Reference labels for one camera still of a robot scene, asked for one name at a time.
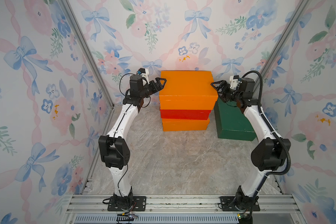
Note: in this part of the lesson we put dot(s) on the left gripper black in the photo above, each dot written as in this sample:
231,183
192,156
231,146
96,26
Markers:
158,85

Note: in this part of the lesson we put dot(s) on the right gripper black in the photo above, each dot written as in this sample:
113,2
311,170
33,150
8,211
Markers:
224,84

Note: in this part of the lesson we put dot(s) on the orange shoebox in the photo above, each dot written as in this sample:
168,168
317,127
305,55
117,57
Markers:
187,90
184,124

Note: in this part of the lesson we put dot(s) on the red shoebox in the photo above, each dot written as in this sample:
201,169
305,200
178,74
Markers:
185,114

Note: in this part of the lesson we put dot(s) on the green shoebox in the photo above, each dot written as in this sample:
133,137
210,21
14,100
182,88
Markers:
231,123

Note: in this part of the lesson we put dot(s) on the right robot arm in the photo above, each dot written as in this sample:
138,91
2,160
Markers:
271,155

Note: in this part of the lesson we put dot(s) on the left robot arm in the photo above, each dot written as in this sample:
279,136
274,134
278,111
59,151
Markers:
114,150

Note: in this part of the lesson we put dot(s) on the right connector board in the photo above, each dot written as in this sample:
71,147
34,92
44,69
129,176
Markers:
245,218

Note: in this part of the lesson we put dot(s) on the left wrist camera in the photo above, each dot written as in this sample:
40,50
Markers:
144,72

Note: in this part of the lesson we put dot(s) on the right corner aluminium post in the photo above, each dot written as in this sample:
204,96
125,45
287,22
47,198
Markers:
288,30

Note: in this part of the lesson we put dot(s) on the corner aluminium post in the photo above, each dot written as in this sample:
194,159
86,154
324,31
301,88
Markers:
288,30
67,10

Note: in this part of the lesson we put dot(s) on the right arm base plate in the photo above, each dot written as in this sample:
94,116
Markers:
230,203

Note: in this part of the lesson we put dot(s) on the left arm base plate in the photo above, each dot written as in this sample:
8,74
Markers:
125,204

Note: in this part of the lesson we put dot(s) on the left corner aluminium post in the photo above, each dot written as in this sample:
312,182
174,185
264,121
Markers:
67,10

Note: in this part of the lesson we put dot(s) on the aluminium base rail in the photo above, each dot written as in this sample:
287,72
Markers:
183,209

